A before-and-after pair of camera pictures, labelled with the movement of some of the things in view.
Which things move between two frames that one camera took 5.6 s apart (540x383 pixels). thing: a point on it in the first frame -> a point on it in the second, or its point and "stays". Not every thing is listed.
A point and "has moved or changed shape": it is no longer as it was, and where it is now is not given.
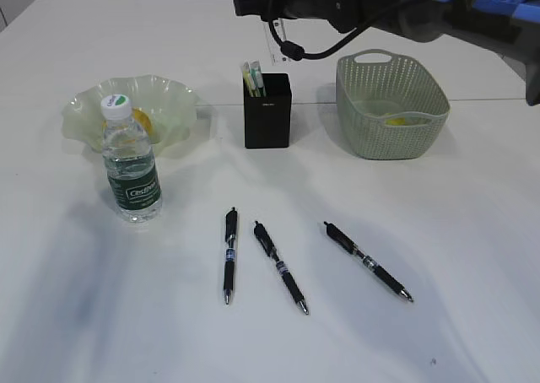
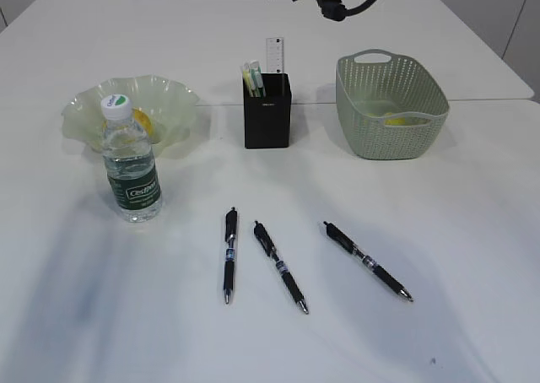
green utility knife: x=256 y=78 stays
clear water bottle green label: x=132 y=166 stays
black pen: x=268 y=245 stays
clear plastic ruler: x=277 y=56 has moved or changed shape
